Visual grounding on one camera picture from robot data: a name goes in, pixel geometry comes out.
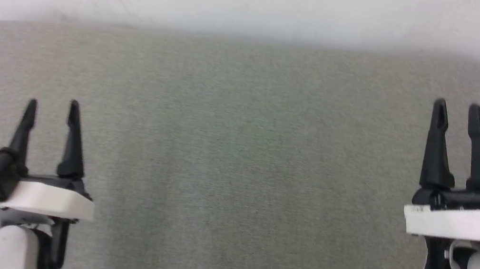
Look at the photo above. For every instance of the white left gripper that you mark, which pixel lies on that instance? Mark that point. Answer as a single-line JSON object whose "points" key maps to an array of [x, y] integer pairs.
{"points": [[46, 199]]}

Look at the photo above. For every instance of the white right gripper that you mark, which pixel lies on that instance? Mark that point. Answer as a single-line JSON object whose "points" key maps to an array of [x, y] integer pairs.
{"points": [[457, 222]]}

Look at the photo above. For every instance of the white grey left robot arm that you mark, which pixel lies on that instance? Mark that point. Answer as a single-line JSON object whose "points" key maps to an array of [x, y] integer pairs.
{"points": [[18, 243]]}

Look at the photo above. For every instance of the grey fabric sofa cushion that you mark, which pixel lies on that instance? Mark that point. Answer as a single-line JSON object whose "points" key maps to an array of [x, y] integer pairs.
{"points": [[233, 177]]}

